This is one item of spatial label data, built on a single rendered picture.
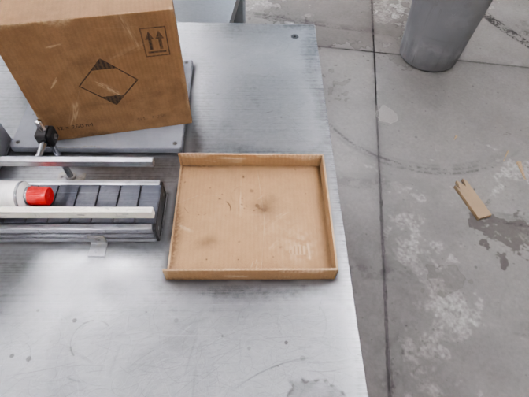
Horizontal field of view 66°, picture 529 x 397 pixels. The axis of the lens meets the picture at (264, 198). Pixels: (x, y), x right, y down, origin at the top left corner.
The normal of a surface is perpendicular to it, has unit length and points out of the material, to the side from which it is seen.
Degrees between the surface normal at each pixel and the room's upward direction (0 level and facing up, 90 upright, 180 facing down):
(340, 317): 0
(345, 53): 0
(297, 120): 0
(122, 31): 90
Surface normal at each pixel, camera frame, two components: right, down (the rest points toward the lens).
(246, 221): 0.03, -0.56
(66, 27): 0.21, 0.81
